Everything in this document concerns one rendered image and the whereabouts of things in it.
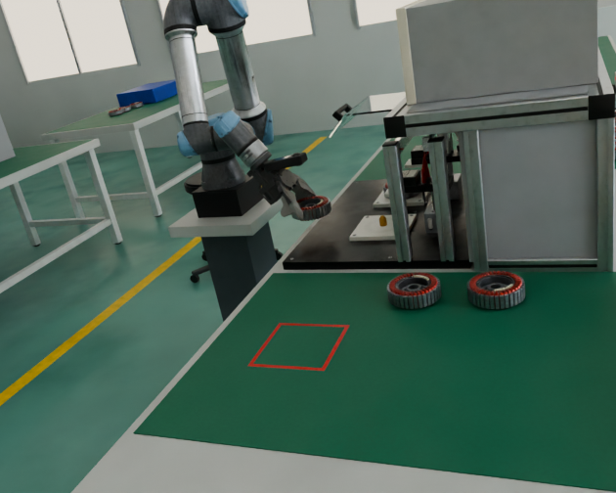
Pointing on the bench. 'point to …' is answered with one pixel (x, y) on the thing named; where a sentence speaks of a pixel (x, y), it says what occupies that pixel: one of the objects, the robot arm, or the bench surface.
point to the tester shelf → (505, 110)
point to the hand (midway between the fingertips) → (313, 208)
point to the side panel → (542, 197)
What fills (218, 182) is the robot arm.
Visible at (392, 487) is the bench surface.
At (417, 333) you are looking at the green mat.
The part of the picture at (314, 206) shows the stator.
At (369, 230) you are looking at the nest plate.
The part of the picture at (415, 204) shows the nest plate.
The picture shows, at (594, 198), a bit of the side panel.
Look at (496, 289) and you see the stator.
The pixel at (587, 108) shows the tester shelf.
